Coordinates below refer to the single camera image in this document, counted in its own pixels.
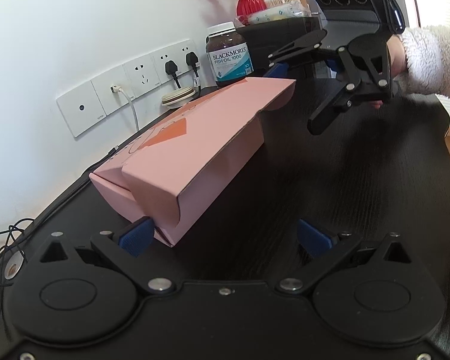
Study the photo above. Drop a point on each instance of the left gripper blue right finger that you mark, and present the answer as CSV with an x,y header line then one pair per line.
x,y
327,252

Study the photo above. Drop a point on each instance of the silver desk grommet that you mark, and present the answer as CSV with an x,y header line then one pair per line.
x,y
14,265

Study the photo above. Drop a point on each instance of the red ribbed vase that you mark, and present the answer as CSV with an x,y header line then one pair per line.
x,y
249,7

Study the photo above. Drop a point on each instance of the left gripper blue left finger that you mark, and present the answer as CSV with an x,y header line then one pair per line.
x,y
135,253

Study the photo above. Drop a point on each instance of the black appliance cabinet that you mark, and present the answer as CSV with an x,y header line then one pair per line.
x,y
265,38

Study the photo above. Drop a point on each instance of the white wall socket strip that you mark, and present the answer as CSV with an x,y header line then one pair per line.
x,y
87,104

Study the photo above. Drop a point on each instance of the brown fish oil bottle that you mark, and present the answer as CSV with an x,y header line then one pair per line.
x,y
228,54

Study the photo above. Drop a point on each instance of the white fleece sleeve forearm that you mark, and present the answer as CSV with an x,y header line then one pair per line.
x,y
427,56

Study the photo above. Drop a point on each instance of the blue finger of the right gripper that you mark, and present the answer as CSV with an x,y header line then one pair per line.
x,y
297,59
339,101

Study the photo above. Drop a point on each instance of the pink cardboard box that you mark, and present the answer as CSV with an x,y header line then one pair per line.
x,y
175,170

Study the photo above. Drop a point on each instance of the person right hand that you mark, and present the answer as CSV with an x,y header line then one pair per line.
x,y
397,56

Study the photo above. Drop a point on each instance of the black wall plug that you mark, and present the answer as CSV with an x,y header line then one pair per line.
x,y
171,70
192,61

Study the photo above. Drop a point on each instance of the clear wrapped packet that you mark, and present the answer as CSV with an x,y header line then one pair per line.
x,y
289,10

